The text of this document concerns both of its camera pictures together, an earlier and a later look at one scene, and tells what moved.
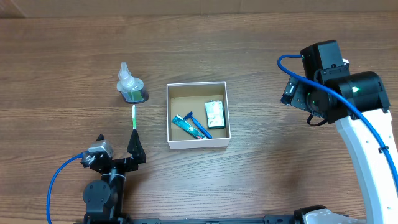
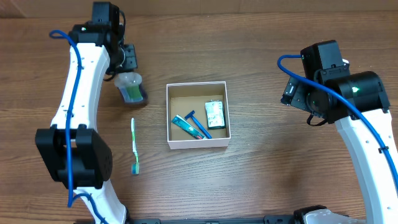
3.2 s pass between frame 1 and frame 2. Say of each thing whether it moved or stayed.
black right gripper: stayed
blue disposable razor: stayed
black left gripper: moved
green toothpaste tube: stayed
